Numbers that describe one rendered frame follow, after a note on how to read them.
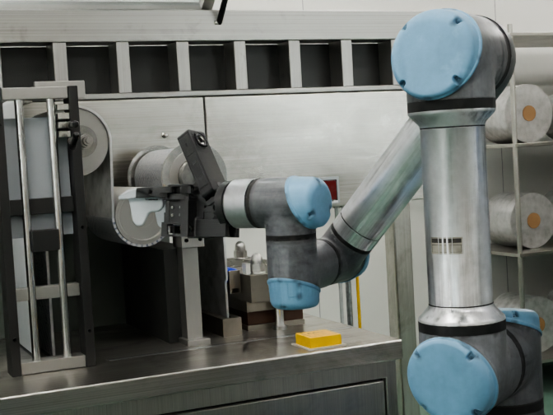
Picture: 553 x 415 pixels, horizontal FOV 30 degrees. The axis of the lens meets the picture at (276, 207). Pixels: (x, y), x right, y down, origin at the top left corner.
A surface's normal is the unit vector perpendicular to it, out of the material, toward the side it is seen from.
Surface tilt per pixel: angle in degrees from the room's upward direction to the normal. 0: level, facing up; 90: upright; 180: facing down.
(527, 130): 90
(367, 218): 105
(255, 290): 90
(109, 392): 90
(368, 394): 90
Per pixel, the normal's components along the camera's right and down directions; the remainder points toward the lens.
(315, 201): 0.85, -0.02
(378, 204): -0.25, 0.32
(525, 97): 0.41, 0.03
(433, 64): -0.54, -0.06
